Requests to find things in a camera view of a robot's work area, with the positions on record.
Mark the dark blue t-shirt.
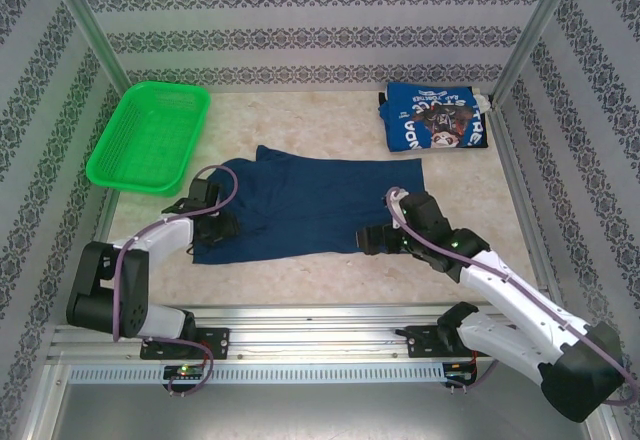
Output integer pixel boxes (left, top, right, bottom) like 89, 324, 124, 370
192, 144, 426, 266

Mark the folded blue printed t-shirt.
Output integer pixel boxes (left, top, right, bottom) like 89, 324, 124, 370
377, 81, 489, 154

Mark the green plastic basket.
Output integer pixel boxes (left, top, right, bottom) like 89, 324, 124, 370
85, 81, 211, 197

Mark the white cloth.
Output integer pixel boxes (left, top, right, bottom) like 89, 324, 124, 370
471, 87, 495, 114

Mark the grey sheet metal tray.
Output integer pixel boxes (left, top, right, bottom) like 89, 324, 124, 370
19, 362, 621, 440

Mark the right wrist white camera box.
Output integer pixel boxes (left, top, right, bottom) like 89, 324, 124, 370
387, 187, 410, 234

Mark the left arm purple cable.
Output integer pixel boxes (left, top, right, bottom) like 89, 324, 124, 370
112, 165, 240, 397

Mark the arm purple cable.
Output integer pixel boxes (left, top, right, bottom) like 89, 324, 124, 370
383, 187, 640, 407
112, 165, 240, 397

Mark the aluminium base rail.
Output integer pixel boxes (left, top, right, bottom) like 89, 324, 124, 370
47, 301, 596, 364

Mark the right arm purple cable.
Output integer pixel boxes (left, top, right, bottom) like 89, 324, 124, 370
383, 187, 640, 407

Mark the slotted grey cable duct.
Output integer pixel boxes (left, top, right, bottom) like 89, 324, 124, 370
67, 362, 447, 386

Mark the right aluminium frame post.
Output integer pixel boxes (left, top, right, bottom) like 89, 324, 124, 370
492, 0, 584, 101

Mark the aluminium frame post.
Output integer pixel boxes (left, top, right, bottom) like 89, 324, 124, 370
492, 0, 584, 101
42, 0, 134, 96

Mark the left aluminium frame post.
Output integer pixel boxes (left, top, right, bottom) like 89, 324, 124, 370
42, 0, 134, 96

